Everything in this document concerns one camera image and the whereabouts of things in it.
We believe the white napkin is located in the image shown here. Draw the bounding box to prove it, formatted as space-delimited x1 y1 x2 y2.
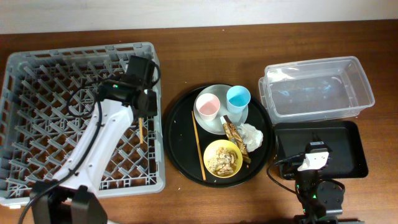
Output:
238 124 264 152

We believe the pink cup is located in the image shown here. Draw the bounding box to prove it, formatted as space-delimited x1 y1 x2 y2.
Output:
195 93 221 121

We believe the gold brown snack wrapper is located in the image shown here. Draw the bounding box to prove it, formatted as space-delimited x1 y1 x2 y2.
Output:
220 115 251 164

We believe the food scraps and rice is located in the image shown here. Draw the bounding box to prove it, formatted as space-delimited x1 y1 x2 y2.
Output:
208 147 238 177

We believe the yellow bowl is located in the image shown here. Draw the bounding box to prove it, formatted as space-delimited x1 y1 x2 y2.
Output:
203 140 243 179

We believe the blue cup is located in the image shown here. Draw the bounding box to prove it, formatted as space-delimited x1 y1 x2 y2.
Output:
226 85 251 114

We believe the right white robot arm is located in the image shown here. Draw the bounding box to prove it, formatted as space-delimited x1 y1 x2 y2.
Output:
294 141 345 224

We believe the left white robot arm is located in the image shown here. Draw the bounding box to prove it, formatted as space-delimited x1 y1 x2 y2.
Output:
19 56 161 223

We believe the grey plastic dishwasher rack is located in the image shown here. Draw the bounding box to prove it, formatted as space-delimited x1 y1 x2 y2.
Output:
1 42 165 208

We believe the black rectangular tray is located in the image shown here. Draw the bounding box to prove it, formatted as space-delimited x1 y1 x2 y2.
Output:
274 121 369 179

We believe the clear plastic bin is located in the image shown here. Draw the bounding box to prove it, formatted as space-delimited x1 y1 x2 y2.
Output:
259 56 376 124

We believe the round black serving tray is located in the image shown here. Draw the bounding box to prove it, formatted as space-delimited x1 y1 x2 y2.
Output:
163 85 275 188

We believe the grey round plate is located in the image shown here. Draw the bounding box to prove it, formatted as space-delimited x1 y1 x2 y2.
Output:
193 84 248 135

